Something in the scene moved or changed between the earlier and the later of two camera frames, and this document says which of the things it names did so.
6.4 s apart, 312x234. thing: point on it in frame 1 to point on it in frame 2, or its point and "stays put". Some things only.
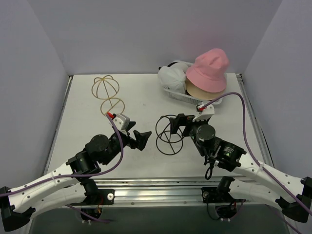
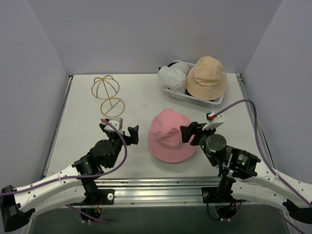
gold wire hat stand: [106, 88] stays put
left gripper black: [129, 138] to [126, 137]
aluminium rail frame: [156, 191] stays put
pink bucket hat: [208, 73] to [165, 138]
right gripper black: [186, 122] to [195, 133]
